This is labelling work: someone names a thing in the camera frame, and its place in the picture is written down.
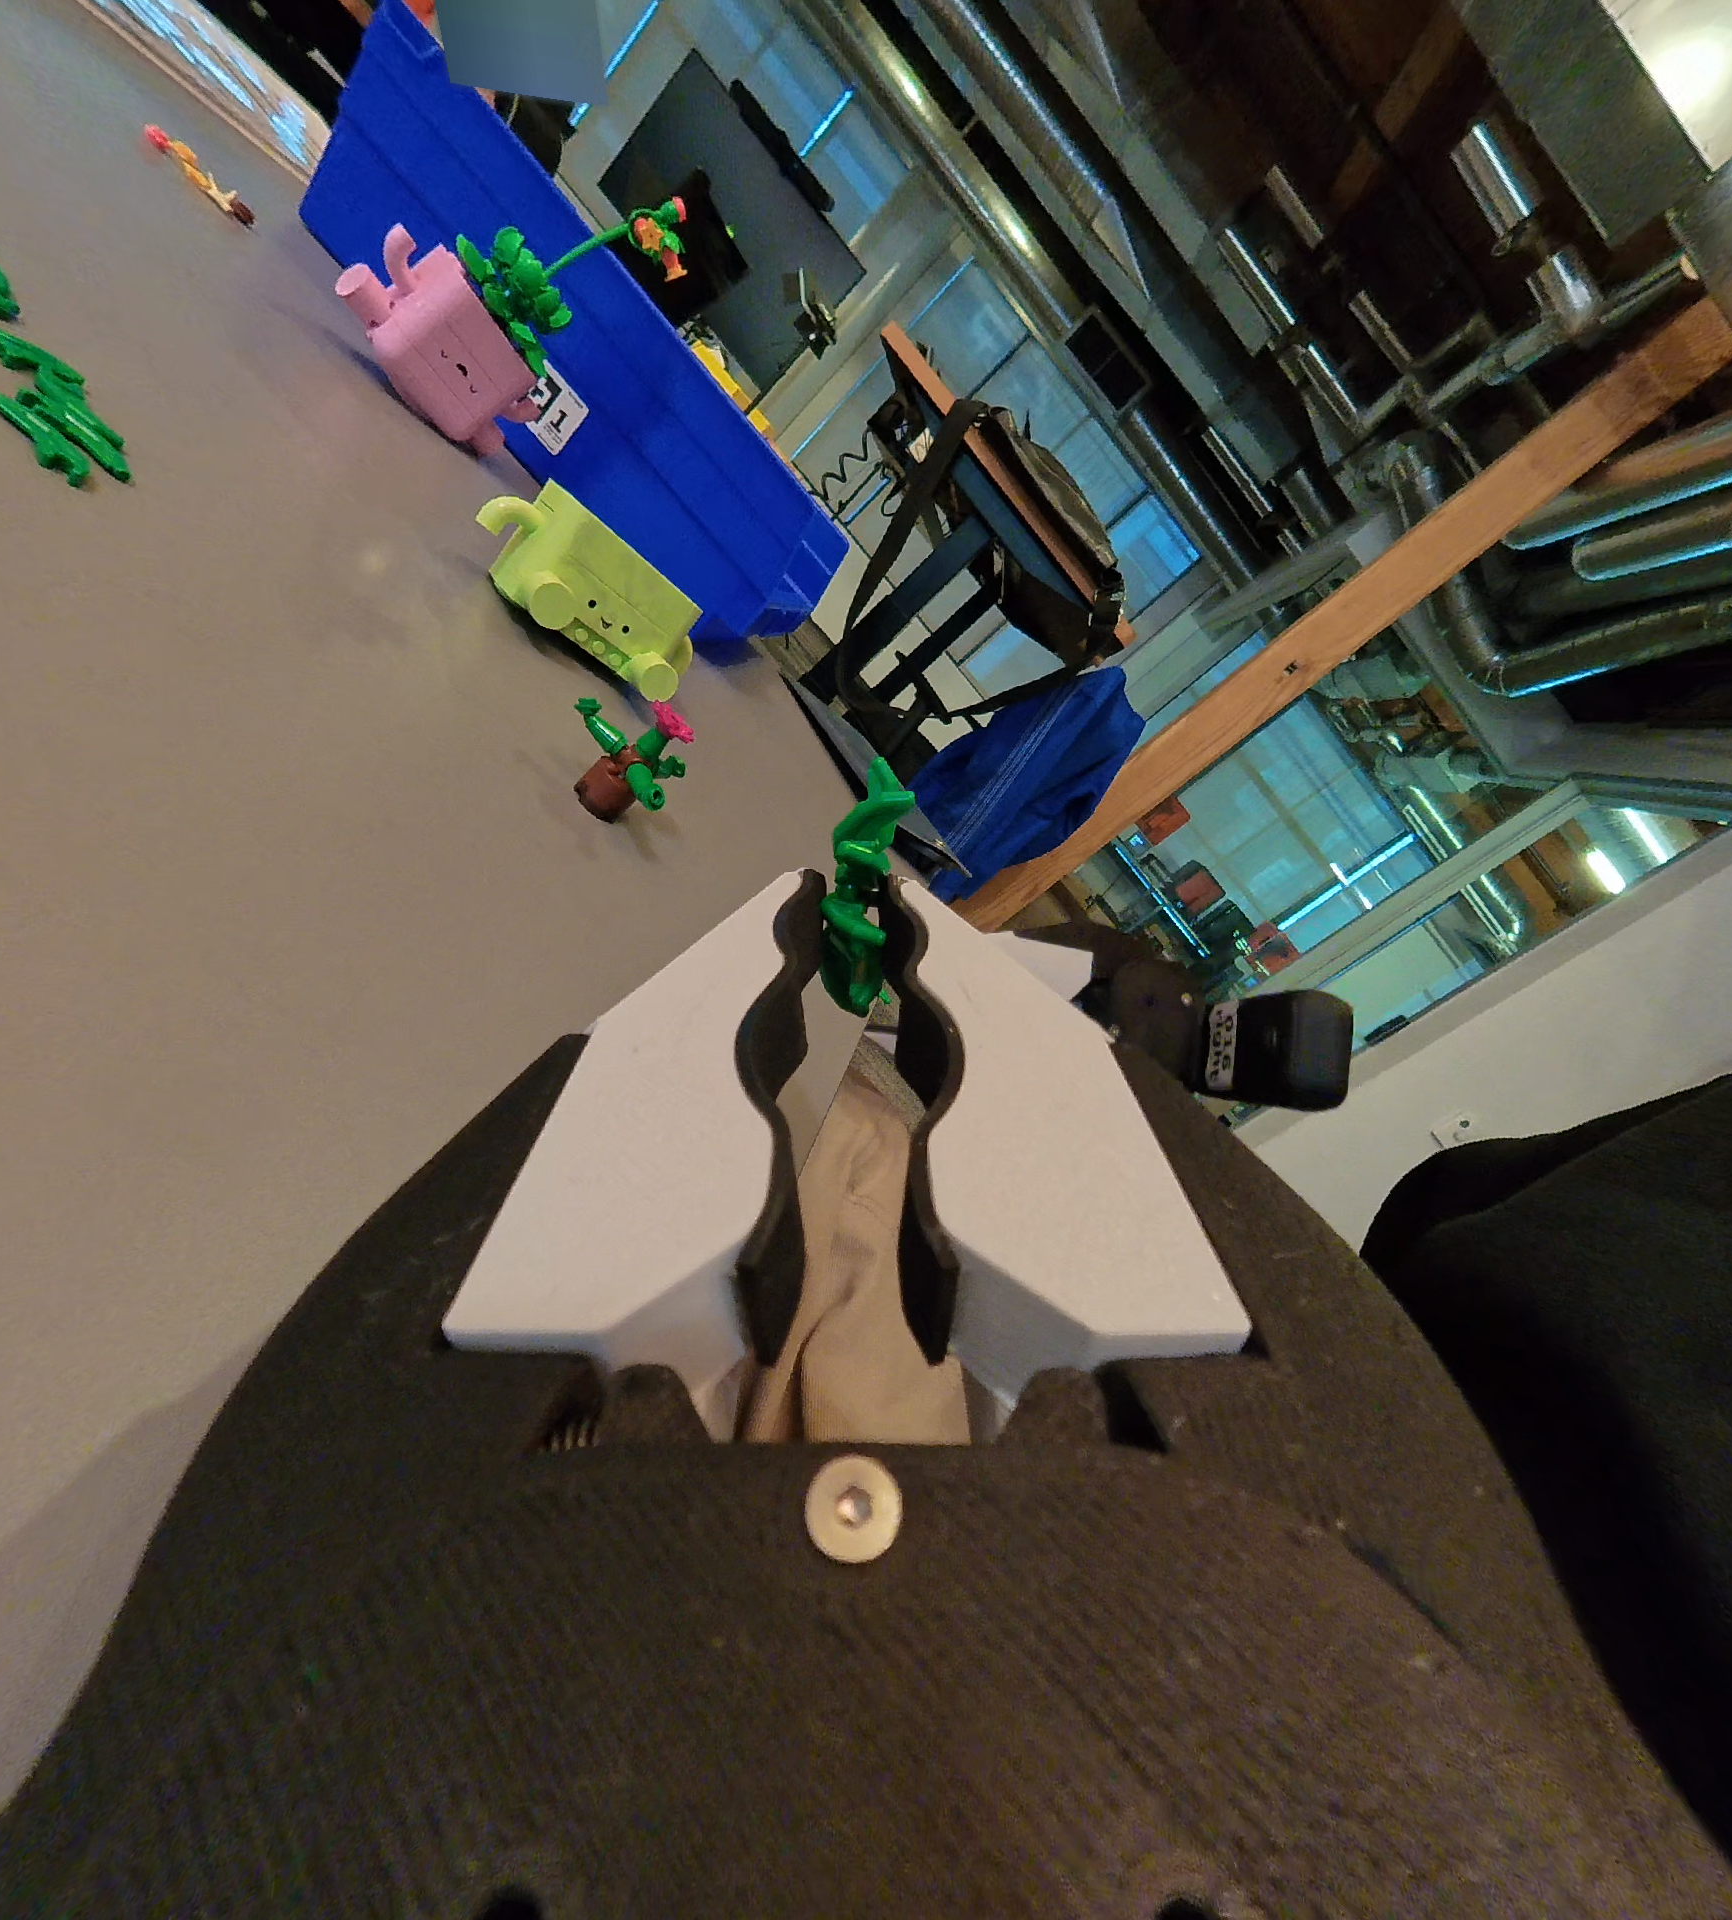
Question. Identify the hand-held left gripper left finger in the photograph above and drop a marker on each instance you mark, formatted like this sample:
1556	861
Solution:
611	1184

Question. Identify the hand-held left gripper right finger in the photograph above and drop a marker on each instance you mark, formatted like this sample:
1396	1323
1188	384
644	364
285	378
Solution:
1091	1184

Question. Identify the scattered green leaf pieces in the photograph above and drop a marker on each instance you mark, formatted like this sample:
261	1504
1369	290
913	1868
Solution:
48	405

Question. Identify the silver ventilation ducts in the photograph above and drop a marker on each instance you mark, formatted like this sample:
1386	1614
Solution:
1630	525

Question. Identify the lime green toy pot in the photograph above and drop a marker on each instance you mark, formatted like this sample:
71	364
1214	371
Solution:
596	593

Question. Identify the small pink orange pieces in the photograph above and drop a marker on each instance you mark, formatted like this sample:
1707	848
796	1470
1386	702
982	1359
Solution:
199	173

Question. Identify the wooden ceiling beam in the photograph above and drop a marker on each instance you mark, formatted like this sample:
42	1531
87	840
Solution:
1406	601

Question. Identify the person's black jacket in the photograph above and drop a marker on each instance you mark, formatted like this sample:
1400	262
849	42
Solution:
1630	1424

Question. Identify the blue plastic bin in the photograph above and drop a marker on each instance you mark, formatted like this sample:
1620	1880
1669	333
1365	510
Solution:
627	375

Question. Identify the blue bag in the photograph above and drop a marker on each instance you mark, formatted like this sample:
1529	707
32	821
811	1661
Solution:
1031	765

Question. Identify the toy cactus with pink flower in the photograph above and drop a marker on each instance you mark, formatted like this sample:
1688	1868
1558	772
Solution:
627	765

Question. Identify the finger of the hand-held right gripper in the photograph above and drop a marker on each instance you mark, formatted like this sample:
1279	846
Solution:
1047	960

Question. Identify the black monitor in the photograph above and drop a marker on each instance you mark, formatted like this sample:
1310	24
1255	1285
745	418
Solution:
717	180

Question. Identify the pink toy pot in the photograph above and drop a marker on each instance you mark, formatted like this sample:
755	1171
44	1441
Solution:
438	338

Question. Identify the black-framed wooden desk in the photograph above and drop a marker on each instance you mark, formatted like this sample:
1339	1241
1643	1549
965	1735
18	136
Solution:
1000	525

